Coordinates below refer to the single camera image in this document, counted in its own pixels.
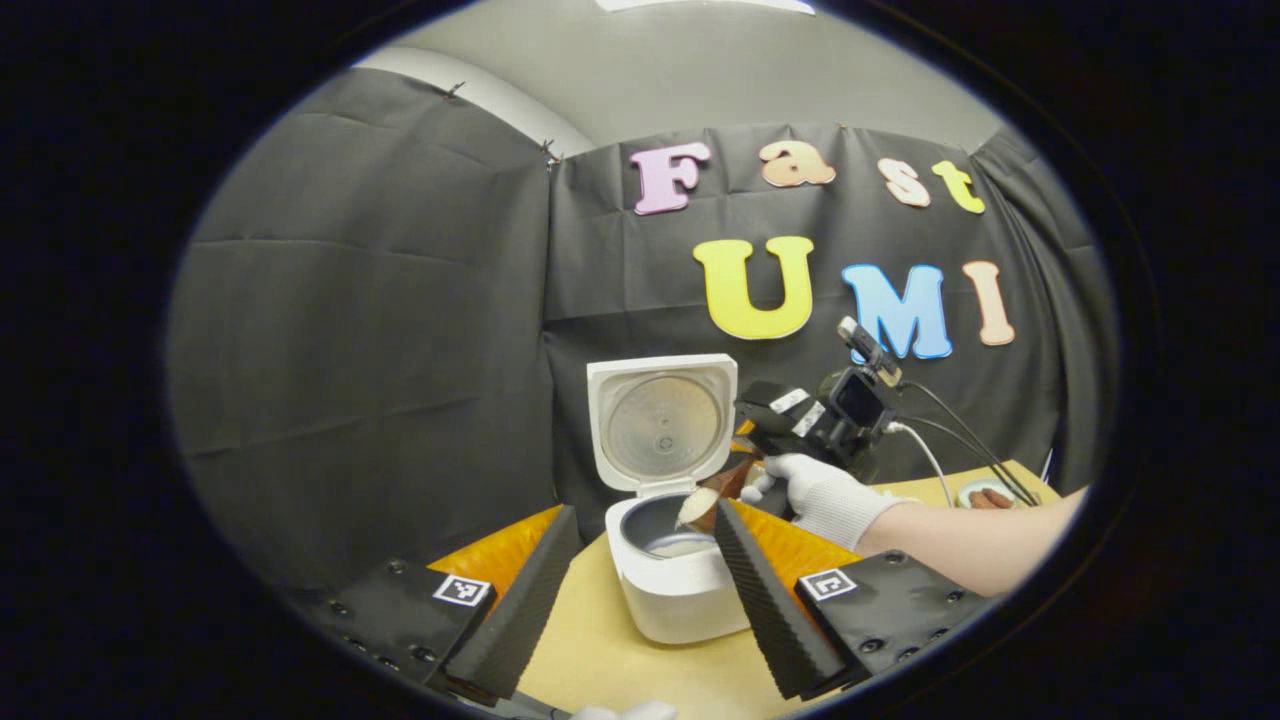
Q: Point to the white rice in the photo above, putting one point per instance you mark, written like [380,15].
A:
[693,510]

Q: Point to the black backdrop cloth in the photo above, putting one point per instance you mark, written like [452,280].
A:
[350,350]

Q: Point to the brown wooden spoon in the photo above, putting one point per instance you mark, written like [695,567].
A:
[730,485]

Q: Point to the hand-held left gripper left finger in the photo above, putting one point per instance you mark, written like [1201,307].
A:
[525,610]

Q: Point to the red meat piece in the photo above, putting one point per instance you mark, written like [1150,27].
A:
[990,500]

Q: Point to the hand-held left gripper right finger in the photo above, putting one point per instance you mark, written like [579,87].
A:
[765,610]

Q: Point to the white rice cooker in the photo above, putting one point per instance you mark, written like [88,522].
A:
[670,590]

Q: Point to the pale green plate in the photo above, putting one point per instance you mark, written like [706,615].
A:
[985,485]

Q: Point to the large ceiling light panel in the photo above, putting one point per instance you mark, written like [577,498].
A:
[700,5]

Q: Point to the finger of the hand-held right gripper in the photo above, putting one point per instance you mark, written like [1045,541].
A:
[790,435]
[770,398]

